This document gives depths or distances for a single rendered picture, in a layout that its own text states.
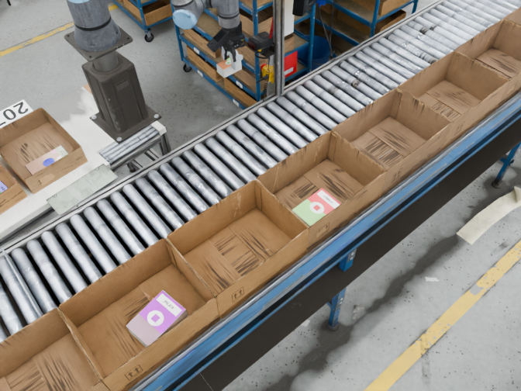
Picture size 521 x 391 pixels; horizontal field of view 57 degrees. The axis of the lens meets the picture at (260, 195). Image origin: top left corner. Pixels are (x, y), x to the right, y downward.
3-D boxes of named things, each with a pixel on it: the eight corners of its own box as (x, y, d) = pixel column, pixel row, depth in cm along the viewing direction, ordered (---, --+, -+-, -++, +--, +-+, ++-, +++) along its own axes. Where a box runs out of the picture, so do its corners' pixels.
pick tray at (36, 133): (49, 121, 242) (41, 106, 234) (88, 160, 224) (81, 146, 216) (-5, 150, 230) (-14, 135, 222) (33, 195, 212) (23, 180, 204)
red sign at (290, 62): (295, 70, 255) (296, 50, 244) (297, 71, 254) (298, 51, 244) (273, 84, 249) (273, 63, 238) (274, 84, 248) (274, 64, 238)
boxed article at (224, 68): (217, 72, 219) (215, 64, 216) (234, 63, 223) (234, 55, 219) (224, 77, 217) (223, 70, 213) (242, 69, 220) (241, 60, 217)
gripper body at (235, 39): (246, 47, 212) (244, 22, 202) (229, 55, 208) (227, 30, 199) (235, 39, 215) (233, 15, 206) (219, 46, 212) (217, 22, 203)
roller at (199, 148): (201, 146, 235) (199, 139, 231) (269, 211, 209) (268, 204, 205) (192, 150, 233) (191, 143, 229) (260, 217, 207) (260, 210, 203)
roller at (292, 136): (262, 110, 249) (261, 103, 245) (332, 167, 224) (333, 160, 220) (254, 115, 247) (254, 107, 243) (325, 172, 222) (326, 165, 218)
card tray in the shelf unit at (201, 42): (183, 34, 357) (181, 22, 349) (215, 19, 368) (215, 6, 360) (215, 58, 337) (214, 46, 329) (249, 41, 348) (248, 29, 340)
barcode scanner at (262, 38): (246, 56, 230) (247, 36, 222) (264, 49, 236) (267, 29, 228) (254, 62, 227) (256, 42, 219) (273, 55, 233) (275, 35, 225)
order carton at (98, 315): (174, 261, 174) (164, 235, 161) (221, 320, 160) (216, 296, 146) (74, 327, 160) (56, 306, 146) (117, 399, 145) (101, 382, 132)
